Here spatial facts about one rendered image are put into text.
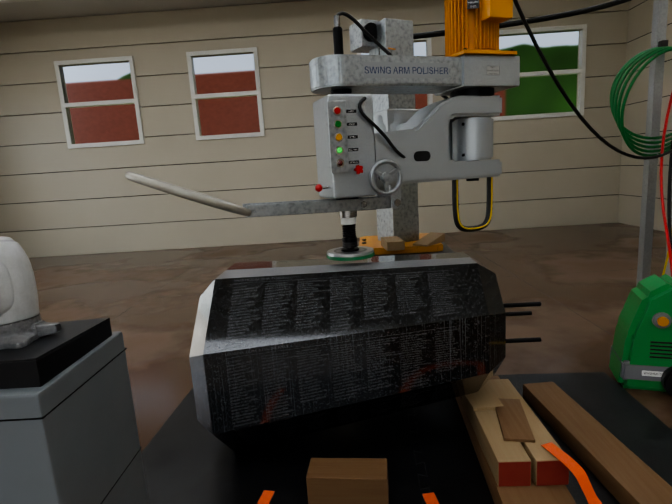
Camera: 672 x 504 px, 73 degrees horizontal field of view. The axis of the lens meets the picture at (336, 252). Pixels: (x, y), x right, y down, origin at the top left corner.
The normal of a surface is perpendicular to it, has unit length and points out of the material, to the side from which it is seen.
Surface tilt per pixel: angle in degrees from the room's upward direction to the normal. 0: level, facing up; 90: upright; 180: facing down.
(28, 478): 90
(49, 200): 90
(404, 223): 90
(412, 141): 90
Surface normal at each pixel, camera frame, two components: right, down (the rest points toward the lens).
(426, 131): 0.33, 0.15
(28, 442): -0.01, 0.18
